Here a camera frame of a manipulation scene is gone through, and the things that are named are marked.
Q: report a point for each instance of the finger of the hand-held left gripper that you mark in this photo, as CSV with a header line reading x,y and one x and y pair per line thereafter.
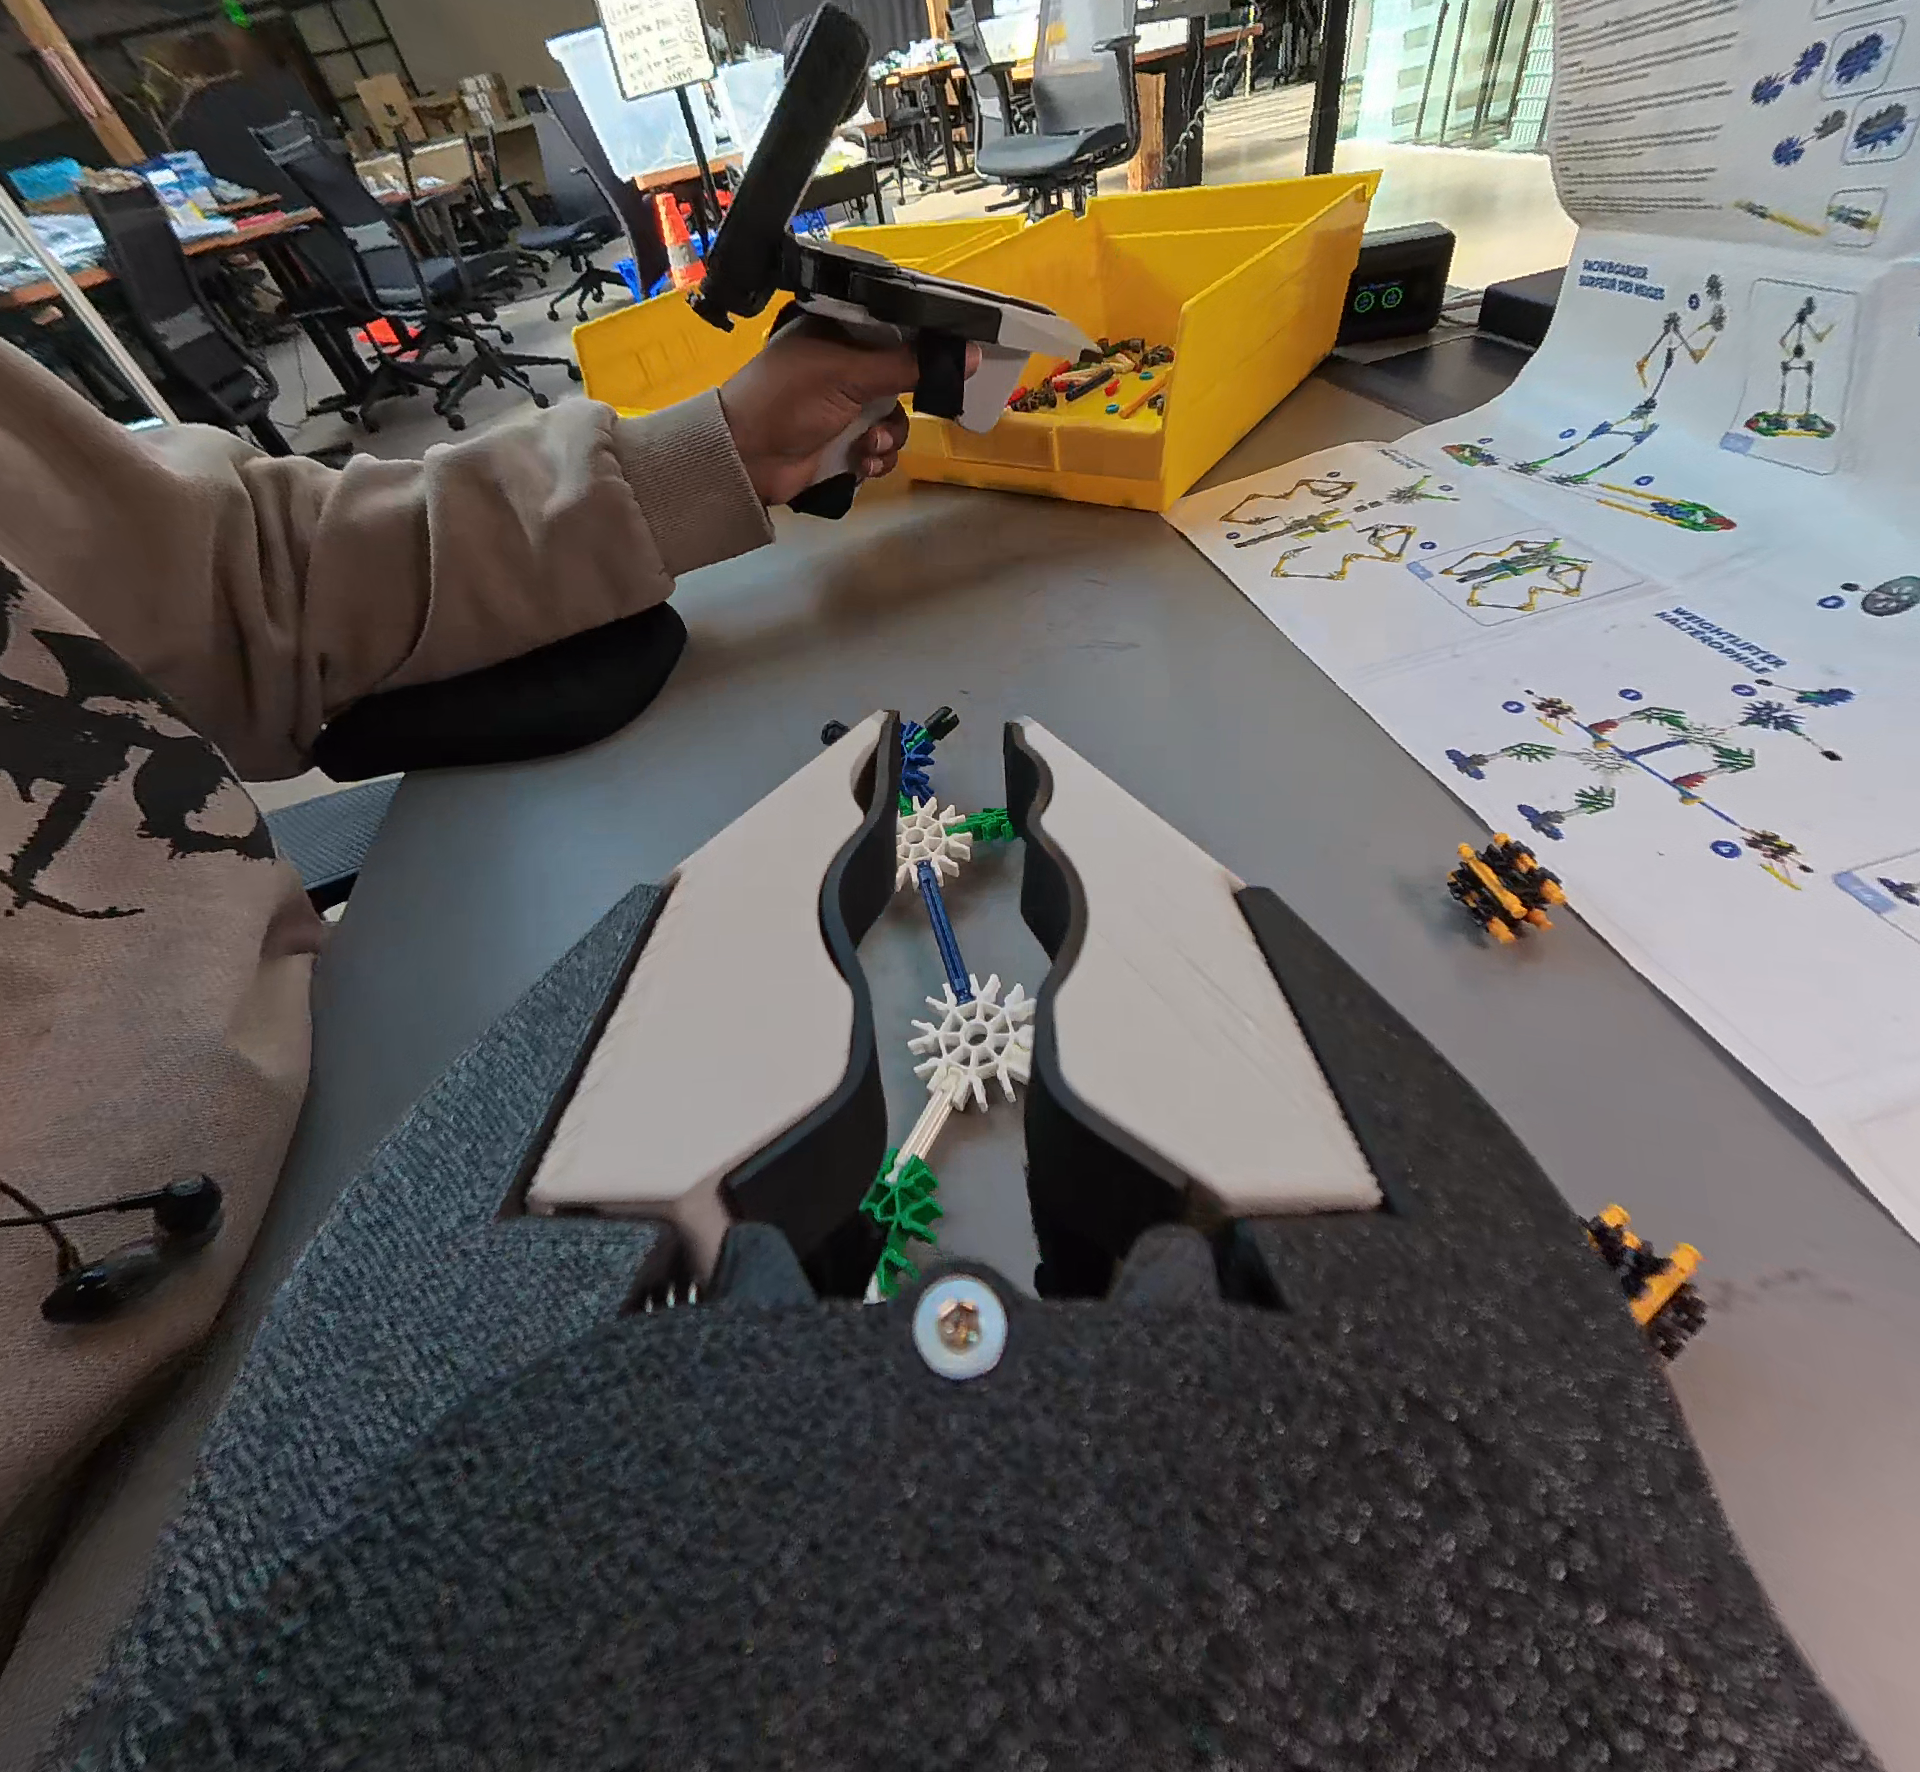
x,y
1007,323
997,387

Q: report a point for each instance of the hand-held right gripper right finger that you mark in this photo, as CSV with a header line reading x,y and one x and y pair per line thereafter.
x,y
1200,1038

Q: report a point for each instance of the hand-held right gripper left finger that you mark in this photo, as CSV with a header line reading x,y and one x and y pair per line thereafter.
x,y
691,1053

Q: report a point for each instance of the colourful rod connector toy model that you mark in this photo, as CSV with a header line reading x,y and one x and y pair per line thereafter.
x,y
971,1043

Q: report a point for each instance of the yellow plastic bin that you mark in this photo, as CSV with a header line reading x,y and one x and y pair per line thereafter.
x,y
691,347
1262,303

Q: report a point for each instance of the black yellow toy wheel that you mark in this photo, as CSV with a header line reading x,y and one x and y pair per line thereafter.
x,y
1507,890
1646,1281

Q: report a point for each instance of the person's left forearm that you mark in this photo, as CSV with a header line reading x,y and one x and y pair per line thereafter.
x,y
363,572

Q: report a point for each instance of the person's left hand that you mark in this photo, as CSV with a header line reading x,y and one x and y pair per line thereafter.
x,y
811,408

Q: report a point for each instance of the pile of small building parts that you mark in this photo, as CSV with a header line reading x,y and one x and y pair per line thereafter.
x,y
1097,384

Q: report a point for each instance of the grey office chair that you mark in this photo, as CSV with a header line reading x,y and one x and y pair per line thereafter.
x,y
1065,63

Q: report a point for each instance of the black box with green light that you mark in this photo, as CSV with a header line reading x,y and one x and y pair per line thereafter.
x,y
1397,288

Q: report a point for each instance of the black office chair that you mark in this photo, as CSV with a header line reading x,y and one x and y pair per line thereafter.
x,y
377,243
166,303

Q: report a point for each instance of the black flat box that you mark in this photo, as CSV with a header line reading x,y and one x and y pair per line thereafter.
x,y
1519,308

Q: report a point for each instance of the white building instruction sheet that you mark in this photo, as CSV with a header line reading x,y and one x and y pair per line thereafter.
x,y
1682,602

